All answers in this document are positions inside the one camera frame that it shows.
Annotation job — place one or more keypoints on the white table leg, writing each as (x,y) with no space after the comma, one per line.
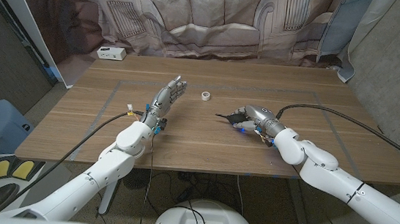
(106,202)

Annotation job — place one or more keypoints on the white robot torso base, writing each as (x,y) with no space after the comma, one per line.
(212,216)

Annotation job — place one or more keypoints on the black rubber air blower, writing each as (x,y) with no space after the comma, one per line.
(234,118)

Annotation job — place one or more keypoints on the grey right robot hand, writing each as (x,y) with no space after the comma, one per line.
(262,118)

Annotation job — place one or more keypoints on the white foot pedal yellow pads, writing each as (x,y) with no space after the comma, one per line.
(7,168)

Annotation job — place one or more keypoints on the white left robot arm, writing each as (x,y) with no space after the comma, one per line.
(122,159)

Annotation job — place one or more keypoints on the printed sofa room backdrop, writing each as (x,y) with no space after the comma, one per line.
(209,17)

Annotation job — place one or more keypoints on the white partition panel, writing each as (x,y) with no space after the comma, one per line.
(28,18)

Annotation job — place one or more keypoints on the white power strip box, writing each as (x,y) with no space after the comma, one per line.
(111,53)

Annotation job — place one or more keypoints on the grey table leg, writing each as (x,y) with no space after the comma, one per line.
(297,206)

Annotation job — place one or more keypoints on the white tape roll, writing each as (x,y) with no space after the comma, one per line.
(206,96)

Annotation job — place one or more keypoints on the black round fan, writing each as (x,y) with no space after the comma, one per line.
(136,178)

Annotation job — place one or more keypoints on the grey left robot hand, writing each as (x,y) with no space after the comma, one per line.
(165,99)

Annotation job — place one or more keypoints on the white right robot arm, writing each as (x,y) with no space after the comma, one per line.
(330,172)

